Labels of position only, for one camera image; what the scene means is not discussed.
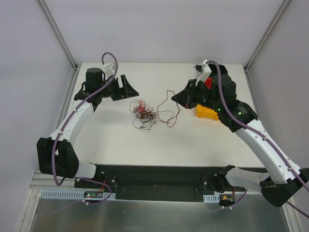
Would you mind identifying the right white cable duct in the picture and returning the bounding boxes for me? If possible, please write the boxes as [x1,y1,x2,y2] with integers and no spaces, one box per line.
[203,194,220,203]

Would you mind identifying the right aluminium frame post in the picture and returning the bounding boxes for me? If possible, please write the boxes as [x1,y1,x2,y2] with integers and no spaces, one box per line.
[244,0,293,73]

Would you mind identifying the left white cable duct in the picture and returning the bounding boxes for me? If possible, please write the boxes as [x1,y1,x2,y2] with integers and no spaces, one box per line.
[41,190,116,201]

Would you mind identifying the brown wire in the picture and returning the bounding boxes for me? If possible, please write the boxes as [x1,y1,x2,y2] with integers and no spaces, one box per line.
[156,89,182,129]

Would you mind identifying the aluminium front rail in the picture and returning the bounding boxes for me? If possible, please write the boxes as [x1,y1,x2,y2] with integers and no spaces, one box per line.
[30,171,75,189]

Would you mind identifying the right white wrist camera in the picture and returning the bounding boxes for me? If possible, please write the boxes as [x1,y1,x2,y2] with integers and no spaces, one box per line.
[194,59,211,86]

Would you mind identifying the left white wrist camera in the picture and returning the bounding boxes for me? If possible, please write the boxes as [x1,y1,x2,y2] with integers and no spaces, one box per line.
[102,63,116,78]

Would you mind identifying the left aluminium frame post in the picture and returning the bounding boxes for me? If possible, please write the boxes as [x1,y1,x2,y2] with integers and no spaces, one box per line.
[36,0,78,71]

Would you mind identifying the red storage bin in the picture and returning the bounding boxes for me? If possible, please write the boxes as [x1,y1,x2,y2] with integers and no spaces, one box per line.
[205,77,212,89]

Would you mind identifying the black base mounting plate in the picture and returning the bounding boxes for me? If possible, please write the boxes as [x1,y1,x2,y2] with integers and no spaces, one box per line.
[74,165,223,202]

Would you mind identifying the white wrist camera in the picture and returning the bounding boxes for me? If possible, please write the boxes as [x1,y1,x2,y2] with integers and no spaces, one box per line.
[102,63,116,78]
[194,59,211,86]

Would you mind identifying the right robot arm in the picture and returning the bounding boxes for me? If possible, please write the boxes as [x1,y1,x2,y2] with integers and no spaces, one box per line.
[171,60,309,207]

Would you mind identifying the white cable duct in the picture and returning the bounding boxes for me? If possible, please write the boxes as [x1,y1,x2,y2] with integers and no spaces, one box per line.
[203,194,220,203]
[41,190,116,201]

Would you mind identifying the yellow storage bin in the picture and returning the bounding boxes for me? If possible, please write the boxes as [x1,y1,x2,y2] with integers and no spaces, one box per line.
[196,105,219,121]

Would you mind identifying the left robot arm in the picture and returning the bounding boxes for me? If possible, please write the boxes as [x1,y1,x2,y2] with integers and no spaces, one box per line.
[37,65,139,188]

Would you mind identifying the red and black wires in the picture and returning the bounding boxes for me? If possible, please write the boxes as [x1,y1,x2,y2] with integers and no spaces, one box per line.
[129,98,159,131]

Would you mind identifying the aluminium frame post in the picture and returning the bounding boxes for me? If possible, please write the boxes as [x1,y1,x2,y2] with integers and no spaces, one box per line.
[244,0,293,73]
[36,0,78,71]

